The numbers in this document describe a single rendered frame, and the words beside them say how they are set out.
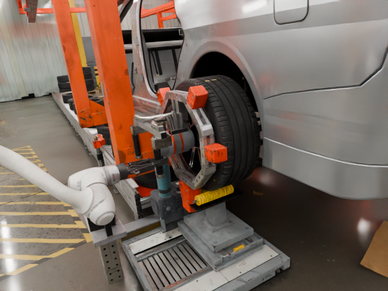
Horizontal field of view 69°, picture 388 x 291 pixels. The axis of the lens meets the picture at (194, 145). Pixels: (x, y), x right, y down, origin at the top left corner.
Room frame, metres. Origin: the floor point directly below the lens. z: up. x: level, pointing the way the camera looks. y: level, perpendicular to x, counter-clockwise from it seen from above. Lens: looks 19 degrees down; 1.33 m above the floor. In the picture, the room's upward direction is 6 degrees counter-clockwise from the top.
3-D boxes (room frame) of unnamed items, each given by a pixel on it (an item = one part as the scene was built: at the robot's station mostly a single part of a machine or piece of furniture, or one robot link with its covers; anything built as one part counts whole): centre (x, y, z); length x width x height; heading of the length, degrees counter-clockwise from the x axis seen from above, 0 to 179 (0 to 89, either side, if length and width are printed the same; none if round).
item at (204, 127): (1.56, 0.05, 0.85); 0.54 x 0.07 x 0.54; 27
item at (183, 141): (1.52, 0.11, 0.85); 0.21 x 0.14 x 0.14; 117
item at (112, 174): (1.19, 0.39, 0.83); 0.09 x 0.06 x 0.09; 27
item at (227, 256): (1.63, -0.10, 0.13); 0.50 x 0.36 x 0.10; 27
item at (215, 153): (1.28, -0.10, 0.85); 0.09 x 0.08 x 0.07; 27
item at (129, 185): (3.04, 1.02, 0.28); 2.47 x 0.09 x 0.22; 27
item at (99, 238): (1.45, 0.58, 0.44); 0.43 x 0.17 x 0.03; 27
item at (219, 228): (1.63, -0.10, 0.32); 0.40 x 0.30 x 0.28; 27
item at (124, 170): (1.22, 0.32, 0.83); 0.09 x 0.08 x 0.07; 117
